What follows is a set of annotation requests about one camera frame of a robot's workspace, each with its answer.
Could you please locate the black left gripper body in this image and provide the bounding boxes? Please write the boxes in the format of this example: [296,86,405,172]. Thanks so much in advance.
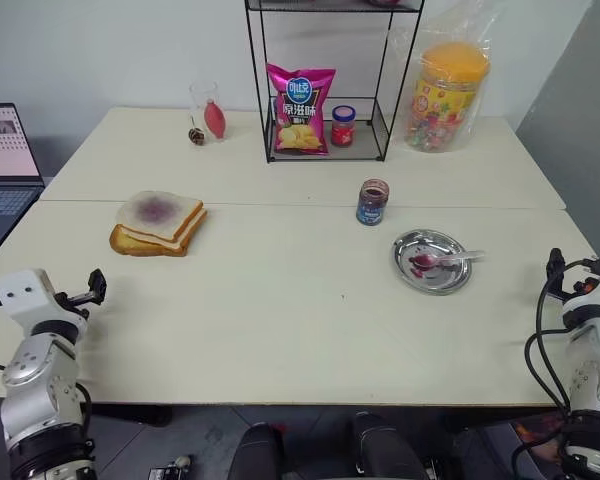
[53,288,95,322]

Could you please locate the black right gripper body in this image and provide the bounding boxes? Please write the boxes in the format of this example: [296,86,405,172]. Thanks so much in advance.
[558,275,599,302]

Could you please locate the plain toast bread slice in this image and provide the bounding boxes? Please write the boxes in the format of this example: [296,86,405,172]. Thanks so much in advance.
[109,208,209,258]

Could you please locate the white bread slice with jelly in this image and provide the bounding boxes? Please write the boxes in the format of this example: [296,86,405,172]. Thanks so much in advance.
[114,190,205,242]

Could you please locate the metal spoon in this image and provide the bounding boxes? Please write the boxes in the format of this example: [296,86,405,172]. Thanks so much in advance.
[412,249,487,268]

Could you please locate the open blue-label jam jar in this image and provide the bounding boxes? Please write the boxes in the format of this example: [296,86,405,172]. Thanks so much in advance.
[355,177,391,228]

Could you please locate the round metal plate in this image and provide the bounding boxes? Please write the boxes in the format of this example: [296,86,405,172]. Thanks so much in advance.
[392,228,472,296]

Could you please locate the open laptop computer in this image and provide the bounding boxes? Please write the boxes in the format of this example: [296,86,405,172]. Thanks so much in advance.
[0,102,48,251]

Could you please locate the small brown snail-shaped ornament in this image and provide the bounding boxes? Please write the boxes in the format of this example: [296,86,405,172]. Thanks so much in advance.
[187,117,207,147]

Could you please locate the small black device white knob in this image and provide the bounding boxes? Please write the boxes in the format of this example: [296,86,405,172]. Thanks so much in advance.
[148,453,193,480]

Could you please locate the red teardrop-shaped bottle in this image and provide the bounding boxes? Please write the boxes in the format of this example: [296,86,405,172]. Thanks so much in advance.
[203,98,228,141]

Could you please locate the candy jar with yellow lid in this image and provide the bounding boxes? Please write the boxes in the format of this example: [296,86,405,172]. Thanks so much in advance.
[404,41,492,154]

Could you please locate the clear drinking glass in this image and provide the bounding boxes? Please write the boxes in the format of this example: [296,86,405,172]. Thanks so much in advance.
[188,81,220,132]

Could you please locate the dark rounded shape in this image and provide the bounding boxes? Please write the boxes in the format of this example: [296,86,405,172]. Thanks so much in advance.
[228,422,287,480]
[350,410,429,480]

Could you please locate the clear plastic bag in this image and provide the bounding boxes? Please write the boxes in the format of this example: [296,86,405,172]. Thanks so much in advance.
[385,8,496,155]

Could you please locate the pink potato chip bag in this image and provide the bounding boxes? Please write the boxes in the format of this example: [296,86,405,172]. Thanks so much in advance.
[265,62,338,156]

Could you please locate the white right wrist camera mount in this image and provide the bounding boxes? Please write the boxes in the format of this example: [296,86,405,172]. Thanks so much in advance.
[561,259,600,329]

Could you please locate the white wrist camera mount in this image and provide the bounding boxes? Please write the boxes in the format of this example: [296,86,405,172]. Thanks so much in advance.
[0,268,90,332]
[561,259,600,329]

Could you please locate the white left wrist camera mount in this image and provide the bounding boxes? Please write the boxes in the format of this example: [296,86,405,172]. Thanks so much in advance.
[0,268,90,332]

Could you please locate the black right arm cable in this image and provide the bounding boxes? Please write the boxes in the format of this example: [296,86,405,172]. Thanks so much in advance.
[523,258,592,480]

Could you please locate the black wire shelf rack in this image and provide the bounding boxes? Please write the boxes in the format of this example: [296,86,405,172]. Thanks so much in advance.
[243,0,425,164]

